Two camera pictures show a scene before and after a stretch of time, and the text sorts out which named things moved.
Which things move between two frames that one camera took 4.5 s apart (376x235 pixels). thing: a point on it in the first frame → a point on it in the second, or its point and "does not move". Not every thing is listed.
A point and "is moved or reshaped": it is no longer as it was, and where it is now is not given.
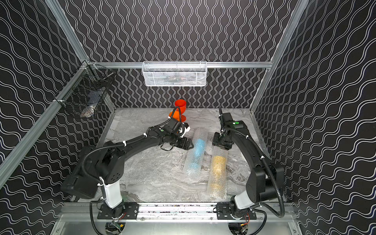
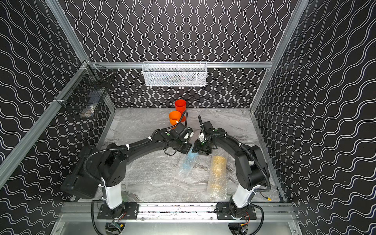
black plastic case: x=79 y=185 does not move
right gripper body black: x=220 y=141 → x=202 y=147
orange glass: x=176 y=115 is moved or reshaped
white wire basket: x=173 y=74 does not move
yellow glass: x=217 y=186 does not move
